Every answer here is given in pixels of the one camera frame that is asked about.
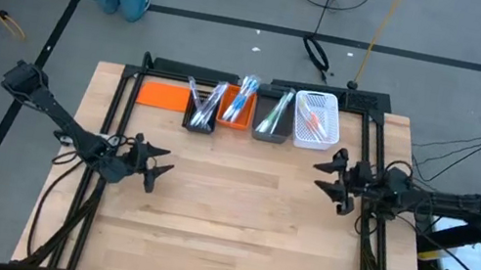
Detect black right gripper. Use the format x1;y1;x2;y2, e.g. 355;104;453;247
305;143;397;225

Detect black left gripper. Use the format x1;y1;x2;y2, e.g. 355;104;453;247
110;128;180;198

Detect orange toothbrush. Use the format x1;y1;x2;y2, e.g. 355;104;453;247
302;105;331;137
299;109;333;141
292;97;327;138
294;100;330;140

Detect blue toothbrush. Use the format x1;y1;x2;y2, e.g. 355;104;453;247
224;71;256;125
227;72;259;127
231;74;263;127
221;71;251;124

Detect white perforated basket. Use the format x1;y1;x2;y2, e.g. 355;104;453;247
286;85;349;155

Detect black perforated basket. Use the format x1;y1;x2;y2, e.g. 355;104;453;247
180;76;227;138

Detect grey translucent bin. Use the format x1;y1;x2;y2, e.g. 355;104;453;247
249;82;301;147

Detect orange flat mat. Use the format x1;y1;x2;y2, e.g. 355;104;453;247
135;77;195;114

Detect black perforated panel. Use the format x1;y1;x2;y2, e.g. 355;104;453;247
267;72;396;117

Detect orange perforated basket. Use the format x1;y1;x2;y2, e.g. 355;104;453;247
213;81;262;134

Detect black flat panel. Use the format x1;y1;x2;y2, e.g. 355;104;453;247
152;56;242;88

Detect white sheet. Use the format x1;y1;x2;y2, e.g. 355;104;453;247
421;213;481;270

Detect silver frame bracket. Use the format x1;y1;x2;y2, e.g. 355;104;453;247
53;124;112;154

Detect black hanging cable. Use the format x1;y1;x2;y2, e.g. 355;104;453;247
295;0;343;87

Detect black arm base cable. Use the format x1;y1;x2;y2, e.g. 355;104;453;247
23;151;86;266

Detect thin black cables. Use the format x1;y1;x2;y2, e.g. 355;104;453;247
406;108;481;194

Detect yellow hanging cable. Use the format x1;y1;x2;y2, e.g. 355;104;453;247
351;0;410;98

